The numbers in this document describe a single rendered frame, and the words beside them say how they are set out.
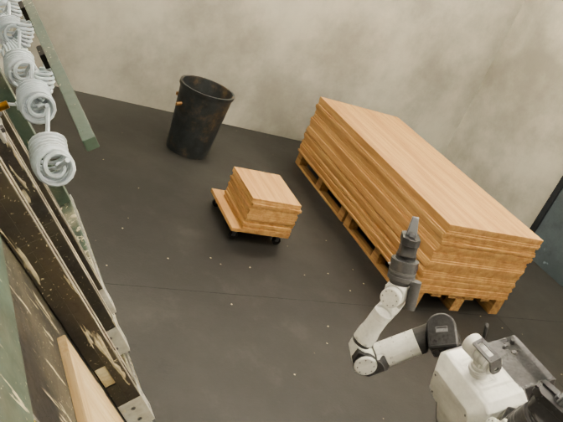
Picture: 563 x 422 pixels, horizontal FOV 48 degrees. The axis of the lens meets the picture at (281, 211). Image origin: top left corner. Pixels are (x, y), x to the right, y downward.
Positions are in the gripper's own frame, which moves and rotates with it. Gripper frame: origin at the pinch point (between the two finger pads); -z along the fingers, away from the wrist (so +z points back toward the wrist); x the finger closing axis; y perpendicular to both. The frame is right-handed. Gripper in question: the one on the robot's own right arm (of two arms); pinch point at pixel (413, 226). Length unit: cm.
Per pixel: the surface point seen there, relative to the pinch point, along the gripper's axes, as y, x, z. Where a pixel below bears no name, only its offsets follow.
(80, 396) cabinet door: 66, 88, 30
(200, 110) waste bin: 165, -362, 12
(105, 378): 74, 50, 48
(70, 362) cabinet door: 72, 81, 28
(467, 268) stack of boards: -83, -298, 85
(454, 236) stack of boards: -63, -276, 58
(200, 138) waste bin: 163, -372, 39
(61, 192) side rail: 141, -53, 29
